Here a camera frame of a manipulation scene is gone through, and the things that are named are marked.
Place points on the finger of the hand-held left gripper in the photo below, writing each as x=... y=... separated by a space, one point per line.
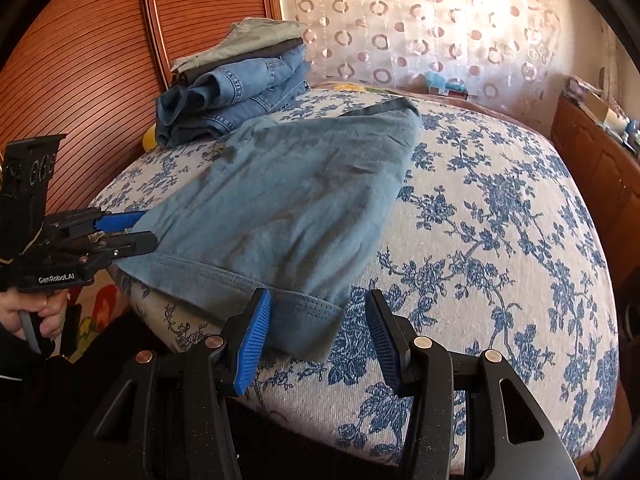
x=117 y=220
x=130 y=246

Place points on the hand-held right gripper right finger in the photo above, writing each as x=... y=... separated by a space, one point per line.
x=382 y=340

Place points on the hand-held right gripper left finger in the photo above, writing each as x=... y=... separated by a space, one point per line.
x=252 y=340

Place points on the blue-grey pants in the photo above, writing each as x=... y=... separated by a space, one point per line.
x=300 y=200

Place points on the folded dark pants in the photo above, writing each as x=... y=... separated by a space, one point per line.
x=260 y=55

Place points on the folded grey pants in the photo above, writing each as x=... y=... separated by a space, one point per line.
x=245 y=42

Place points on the person's left hand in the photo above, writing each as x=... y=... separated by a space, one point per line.
x=50 y=317

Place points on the yellow cushion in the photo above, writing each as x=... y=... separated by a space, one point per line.
x=150 y=139

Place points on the blue floral sheet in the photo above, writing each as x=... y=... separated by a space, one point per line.
x=490 y=260

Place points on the brown slatted wardrobe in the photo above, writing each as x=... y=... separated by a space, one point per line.
x=100 y=60

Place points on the folded denim jeans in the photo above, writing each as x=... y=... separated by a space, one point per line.
x=235 y=95

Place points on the cardboard box with blue items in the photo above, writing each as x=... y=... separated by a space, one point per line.
x=447 y=87

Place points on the brown wooden side cabinet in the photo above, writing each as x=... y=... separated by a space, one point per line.
x=600 y=185

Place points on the circle-patterned sheer curtain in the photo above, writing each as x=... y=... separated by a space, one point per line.
x=425 y=25

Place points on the open cardboard box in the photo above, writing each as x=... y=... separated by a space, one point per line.
x=602 y=110

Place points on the stack of papers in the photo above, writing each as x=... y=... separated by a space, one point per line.
x=580 y=87

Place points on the white window curtain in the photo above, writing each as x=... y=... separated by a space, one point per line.
x=620 y=70

